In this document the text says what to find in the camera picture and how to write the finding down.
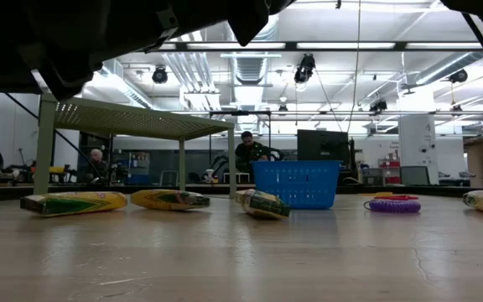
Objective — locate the red rubber band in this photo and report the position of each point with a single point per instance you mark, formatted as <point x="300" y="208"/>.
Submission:
<point x="411" y="197"/>

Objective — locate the black ceiling spotlight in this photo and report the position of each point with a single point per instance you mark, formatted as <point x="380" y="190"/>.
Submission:
<point x="305" y="69"/>
<point x="458" y="76"/>
<point x="377" y="105"/>
<point x="159" y="75"/>

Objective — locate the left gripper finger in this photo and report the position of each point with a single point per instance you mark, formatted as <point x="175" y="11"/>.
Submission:
<point x="247" y="21"/>
<point x="281" y="5"/>

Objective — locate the blue plastic basket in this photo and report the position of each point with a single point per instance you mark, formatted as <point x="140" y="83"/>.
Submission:
<point x="296" y="184"/>

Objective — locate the person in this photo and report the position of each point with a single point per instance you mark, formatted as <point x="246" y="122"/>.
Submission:
<point x="97" y="165"/>
<point x="250" y="153"/>

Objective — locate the purple coil wristband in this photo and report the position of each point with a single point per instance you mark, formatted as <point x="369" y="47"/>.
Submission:
<point x="392" y="206"/>

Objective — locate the black aluminium table frame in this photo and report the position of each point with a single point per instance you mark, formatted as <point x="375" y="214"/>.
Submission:
<point x="434" y="191"/>

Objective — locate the green perforated metal shelf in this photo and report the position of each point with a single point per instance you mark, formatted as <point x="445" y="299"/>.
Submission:
<point x="141" y="121"/>

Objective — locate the silver air duct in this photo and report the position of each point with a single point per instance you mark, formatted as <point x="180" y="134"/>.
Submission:
<point x="252" y="67"/>

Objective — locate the black monitor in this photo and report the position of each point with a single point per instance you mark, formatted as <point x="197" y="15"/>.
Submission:
<point x="321" y="144"/>

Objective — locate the red storage drawers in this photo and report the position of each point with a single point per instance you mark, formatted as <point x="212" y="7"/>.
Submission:
<point x="389" y="163"/>

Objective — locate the white square column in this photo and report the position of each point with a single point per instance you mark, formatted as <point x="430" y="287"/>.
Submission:
<point x="417" y="142"/>

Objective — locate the yellow rubber band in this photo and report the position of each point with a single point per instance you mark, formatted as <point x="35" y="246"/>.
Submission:
<point x="382" y="194"/>

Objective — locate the blue storage cabinet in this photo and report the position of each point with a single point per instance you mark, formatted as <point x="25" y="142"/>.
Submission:
<point x="140" y="178"/>

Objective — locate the small white object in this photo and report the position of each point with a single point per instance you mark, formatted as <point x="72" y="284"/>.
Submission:
<point x="209" y="173"/>

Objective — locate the black ceiling light rail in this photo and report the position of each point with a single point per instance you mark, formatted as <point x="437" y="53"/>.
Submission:
<point x="292" y="46"/>

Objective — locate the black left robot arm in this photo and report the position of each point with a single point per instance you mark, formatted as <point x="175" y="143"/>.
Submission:
<point x="36" y="42"/>

